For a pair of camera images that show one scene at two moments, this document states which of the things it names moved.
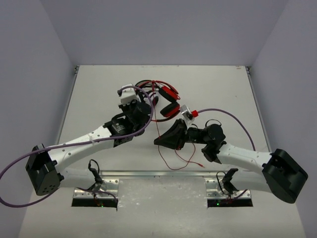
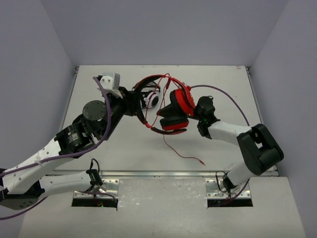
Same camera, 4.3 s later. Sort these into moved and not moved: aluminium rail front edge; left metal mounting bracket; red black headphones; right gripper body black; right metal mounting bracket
Moved: red black headphones; right gripper body black
Not moved: right metal mounting bracket; left metal mounting bracket; aluminium rail front edge
